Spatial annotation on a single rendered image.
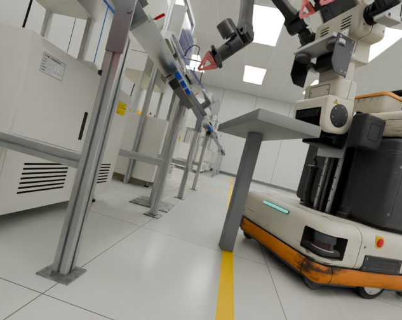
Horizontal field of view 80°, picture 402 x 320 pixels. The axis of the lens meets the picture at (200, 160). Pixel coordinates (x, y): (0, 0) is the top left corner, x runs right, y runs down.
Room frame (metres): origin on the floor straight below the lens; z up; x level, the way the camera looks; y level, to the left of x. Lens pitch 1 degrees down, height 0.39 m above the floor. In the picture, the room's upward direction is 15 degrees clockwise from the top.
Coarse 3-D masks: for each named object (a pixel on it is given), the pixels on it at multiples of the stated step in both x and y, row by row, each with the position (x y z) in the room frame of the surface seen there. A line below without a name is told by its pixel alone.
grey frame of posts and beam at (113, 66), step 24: (120, 72) 0.63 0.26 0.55; (96, 96) 0.62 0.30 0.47; (96, 120) 0.62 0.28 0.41; (96, 144) 0.61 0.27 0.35; (168, 144) 1.35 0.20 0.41; (96, 168) 0.63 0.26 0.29; (168, 168) 1.37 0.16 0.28; (72, 192) 0.61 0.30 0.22; (72, 216) 0.62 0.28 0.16; (72, 240) 0.61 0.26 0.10; (72, 264) 0.63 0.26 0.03
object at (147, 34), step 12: (144, 24) 0.68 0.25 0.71; (144, 36) 0.72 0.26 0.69; (156, 36) 0.75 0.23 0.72; (144, 48) 0.77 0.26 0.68; (156, 48) 0.81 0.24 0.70; (168, 48) 0.84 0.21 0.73; (156, 60) 0.87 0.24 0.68; (168, 60) 0.92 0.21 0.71; (168, 72) 1.00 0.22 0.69; (180, 72) 1.06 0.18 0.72; (180, 84) 1.18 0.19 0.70
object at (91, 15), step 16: (32, 0) 1.37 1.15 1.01; (48, 0) 1.31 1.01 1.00; (64, 0) 1.27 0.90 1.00; (80, 0) 1.26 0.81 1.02; (96, 0) 1.37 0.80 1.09; (48, 16) 1.42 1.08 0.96; (80, 16) 1.40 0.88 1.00; (96, 16) 1.40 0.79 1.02; (48, 32) 1.45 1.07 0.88; (80, 48) 1.39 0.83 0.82
